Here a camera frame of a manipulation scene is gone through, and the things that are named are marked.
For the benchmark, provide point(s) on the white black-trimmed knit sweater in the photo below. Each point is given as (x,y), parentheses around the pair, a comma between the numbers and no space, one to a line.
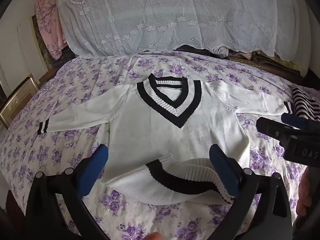
(200,132)

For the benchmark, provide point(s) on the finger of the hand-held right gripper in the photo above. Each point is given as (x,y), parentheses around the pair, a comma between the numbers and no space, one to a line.
(293,120)
(272,128)

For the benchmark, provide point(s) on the white lace cover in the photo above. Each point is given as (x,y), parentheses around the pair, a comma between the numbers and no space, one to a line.
(175,12)

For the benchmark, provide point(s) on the black white striped cloth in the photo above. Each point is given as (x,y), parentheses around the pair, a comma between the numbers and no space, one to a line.
(305,102)

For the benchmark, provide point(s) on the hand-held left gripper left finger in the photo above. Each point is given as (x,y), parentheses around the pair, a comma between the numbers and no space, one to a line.
(93,171)

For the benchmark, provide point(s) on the dark cloth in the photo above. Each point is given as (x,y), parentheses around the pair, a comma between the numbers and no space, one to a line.
(197,50)

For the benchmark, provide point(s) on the gold picture frame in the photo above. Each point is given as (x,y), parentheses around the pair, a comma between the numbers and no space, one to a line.
(17,97)

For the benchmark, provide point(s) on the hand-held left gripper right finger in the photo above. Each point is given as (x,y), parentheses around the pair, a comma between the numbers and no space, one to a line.
(225,172)

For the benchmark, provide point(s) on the person's right hand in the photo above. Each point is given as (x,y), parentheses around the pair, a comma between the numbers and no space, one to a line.
(305,195)

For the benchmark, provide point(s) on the pink floral cloth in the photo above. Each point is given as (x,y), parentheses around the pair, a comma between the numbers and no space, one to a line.
(47,22)

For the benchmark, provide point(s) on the pile of brown clothes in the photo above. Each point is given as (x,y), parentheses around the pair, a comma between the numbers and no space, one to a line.
(262,60)

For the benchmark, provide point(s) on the purple floral bedsheet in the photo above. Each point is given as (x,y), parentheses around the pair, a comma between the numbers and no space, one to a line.
(75,80)

